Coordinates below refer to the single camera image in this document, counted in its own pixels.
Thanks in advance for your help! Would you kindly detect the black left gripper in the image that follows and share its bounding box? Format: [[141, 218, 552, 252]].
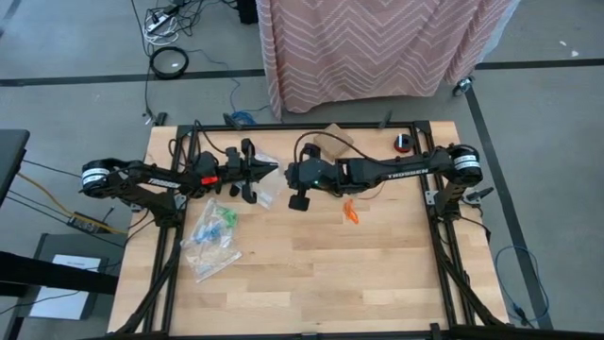
[[210, 138, 279, 205]]

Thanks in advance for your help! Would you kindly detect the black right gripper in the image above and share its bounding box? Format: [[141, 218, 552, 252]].
[[285, 144, 353, 213]]

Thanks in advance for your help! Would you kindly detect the clear plastic bag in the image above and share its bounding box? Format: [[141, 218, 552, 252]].
[[186, 196, 240, 247], [249, 151, 287, 211], [180, 221, 243, 283]]

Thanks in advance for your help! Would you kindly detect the orange rubber band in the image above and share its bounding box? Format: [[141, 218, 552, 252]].
[[343, 197, 361, 225]]

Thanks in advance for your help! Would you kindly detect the small cardboard box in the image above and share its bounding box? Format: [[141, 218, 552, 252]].
[[312, 123, 355, 160]]

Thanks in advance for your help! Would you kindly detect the pink chevron cloth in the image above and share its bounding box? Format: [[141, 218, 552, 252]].
[[256, 0, 521, 120]]

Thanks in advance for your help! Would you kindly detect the black box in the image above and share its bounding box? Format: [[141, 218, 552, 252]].
[[237, 0, 260, 26]]

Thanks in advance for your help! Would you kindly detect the white power strip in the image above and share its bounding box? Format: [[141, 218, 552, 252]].
[[144, 13, 170, 33]]

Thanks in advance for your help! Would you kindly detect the black and yellow device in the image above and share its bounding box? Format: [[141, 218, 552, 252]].
[[65, 211, 118, 236]]

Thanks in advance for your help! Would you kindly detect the silver caster wheel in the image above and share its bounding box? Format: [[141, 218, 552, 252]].
[[451, 75, 475, 98]]

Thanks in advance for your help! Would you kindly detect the grey cabinet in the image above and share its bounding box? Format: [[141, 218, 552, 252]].
[[27, 232, 110, 322]]

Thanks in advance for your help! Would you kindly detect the black bar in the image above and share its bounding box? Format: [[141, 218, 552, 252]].
[[0, 249, 119, 298]]

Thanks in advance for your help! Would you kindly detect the white paper sheet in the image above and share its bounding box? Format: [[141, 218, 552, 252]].
[[29, 253, 103, 320]]

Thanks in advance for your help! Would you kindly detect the black desk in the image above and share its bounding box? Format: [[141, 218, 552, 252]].
[[0, 128, 32, 205]]

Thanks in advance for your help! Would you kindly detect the black aluminium table frame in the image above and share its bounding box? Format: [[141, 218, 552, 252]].
[[108, 120, 511, 340]]

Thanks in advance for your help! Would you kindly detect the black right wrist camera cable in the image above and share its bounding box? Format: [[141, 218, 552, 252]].
[[293, 130, 378, 164]]

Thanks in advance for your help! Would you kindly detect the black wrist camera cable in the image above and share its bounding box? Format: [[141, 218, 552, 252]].
[[293, 130, 378, 164], [167, 119, 228, 166]]

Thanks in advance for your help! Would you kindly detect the thin blue cable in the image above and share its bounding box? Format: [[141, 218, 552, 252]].
[[227, 70, 271, 127]]

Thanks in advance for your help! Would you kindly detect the black left wrist camera cable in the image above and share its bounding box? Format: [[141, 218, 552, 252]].
[[167, 119, 228, 166]]

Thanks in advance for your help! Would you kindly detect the white coiled cable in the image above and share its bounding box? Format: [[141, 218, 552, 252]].
[[143, 25, 181, 47]]

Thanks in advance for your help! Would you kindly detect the black clamp handle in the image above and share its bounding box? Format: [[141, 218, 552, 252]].
[[464, 186, 495, 202]]

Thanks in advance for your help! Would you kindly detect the blue floor cable loop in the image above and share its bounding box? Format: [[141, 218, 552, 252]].
[[493, 244, 552, 328]]

